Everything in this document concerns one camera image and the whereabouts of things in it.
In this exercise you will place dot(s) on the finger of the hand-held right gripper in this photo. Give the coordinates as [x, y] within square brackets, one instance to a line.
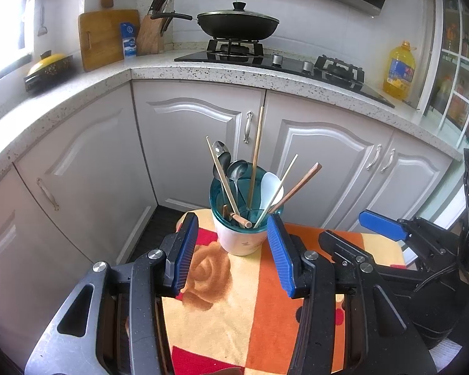
[344, 248]
[379, 222]

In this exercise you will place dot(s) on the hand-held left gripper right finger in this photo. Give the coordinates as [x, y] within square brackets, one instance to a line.
[281, 258]

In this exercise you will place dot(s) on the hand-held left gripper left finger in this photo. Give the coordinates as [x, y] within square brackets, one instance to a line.
[183, 258]

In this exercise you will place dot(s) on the white utensil holder teal rim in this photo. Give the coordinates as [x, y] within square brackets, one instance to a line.
[238, 238]

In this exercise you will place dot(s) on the white plastic spoon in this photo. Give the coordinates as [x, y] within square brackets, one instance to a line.
[271, 187]

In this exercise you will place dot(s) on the light wooden chopstick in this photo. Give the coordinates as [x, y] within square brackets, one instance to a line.
[283, 181]

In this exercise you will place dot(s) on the metal spoons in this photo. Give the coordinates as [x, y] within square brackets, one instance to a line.
[219, 172]

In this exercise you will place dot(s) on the floral fleece blanket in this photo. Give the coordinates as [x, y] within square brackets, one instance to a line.
[250, 281]

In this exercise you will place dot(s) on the white cabinet door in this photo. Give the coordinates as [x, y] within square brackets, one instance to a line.
[187, 125]
[414, 187]
[23, 261]
[93, 156]
[324, 144]

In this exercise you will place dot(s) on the yellow cooking oil bottle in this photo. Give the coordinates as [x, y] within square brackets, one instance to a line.
[399, 74]

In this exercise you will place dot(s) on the white glass door cabinet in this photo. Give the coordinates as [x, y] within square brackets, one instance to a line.
[457, 66]

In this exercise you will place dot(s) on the black gas cooktop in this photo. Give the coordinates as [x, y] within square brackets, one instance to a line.
[281, 64]

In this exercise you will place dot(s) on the wooden knife block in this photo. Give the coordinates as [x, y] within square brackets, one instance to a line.
[148, 37]

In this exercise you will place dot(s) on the blue white packet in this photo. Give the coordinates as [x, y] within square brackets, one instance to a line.
[128, 41]

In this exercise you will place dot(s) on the yellow lidded black pot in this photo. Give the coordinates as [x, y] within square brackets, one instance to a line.
[49, 70]

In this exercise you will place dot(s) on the black wok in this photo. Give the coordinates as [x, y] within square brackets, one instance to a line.
[238, 29]

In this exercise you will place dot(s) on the wooden cutting board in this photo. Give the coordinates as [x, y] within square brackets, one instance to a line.
[101, 39]

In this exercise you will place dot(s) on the black wok lid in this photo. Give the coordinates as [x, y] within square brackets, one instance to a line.
[238, 13]

